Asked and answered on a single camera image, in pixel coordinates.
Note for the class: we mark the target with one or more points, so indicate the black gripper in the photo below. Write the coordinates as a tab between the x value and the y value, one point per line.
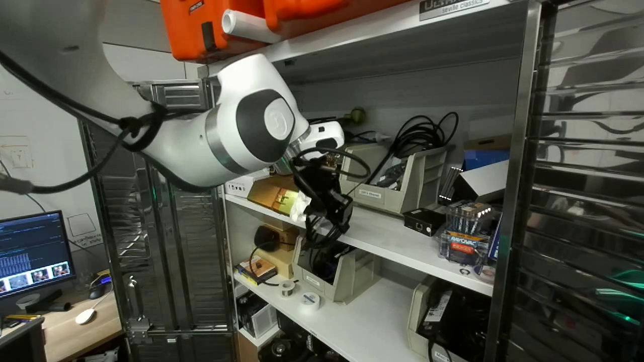
321	179

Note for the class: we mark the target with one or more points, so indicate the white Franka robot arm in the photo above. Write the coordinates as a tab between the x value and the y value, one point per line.
201	133

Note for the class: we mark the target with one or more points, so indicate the black gear in bin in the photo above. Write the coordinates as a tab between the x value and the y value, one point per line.
329	258

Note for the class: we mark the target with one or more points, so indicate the white metal shelf unit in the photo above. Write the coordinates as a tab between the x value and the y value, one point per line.
382	234

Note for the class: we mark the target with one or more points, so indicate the tan small box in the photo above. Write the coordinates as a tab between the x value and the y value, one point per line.
274	193

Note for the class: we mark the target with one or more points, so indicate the grey bin with label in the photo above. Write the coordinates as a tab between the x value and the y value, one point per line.
353	274

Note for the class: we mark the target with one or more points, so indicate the black oval object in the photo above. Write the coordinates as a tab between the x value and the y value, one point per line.
267	238

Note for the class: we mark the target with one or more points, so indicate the small white tape roll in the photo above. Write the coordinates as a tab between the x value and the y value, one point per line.
289	288

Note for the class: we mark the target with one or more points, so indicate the white product box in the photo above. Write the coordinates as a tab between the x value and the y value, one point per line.
244	184

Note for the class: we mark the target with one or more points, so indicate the small orange printed box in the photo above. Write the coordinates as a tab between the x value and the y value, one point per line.
256	271

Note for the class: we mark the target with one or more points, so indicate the small black box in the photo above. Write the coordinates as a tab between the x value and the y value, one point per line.
426	222

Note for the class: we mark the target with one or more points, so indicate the white carton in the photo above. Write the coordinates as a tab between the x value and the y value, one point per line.
259	313

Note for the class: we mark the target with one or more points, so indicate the tilted grey bin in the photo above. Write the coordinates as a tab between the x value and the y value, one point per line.
420	313

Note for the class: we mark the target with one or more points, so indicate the battery pack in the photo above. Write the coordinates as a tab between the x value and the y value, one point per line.
470	234

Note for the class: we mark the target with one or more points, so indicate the white flat box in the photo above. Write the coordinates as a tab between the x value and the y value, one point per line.
485	179

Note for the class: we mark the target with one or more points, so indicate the metal tray rack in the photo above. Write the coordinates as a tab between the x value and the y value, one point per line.
174	267

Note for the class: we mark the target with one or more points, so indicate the blue small box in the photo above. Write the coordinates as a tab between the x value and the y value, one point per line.
484	158

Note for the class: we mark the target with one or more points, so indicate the large orange plastic case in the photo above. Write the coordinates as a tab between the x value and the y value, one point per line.
315	13

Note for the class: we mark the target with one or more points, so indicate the white rolled tube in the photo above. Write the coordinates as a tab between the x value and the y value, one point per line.
248	27

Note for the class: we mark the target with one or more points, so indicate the orange case with black latch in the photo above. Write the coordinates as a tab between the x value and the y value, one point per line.
194	30

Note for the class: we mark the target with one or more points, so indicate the white shelf label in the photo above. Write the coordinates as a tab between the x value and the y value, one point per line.
453	5

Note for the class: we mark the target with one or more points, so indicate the chrome rack with slides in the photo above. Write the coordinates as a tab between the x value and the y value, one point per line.
584	201

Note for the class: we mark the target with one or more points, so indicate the white computer mouse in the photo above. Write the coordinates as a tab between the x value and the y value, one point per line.
85	316

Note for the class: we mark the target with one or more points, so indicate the wooden desk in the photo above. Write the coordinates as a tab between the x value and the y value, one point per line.
81	334

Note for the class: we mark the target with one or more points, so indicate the computer monitor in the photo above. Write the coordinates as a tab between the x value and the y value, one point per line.
33	253

